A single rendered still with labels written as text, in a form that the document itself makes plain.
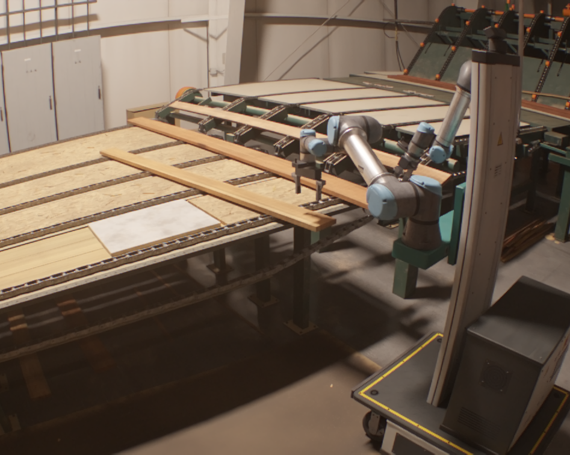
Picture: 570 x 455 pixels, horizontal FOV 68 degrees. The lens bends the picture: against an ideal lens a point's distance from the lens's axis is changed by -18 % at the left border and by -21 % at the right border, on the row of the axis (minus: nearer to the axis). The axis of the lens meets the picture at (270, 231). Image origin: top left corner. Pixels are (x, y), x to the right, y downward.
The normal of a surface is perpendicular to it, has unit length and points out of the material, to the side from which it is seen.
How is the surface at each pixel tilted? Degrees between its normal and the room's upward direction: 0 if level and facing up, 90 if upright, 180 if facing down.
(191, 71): 90
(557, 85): 47
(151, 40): 86
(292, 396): 0
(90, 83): 90
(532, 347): 0
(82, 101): 90
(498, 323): 0
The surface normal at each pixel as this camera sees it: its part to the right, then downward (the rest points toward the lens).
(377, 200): -0.92, 0.21
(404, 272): -0.82, 0.24
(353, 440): -0.02, -0.92
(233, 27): 0.57, 0.45
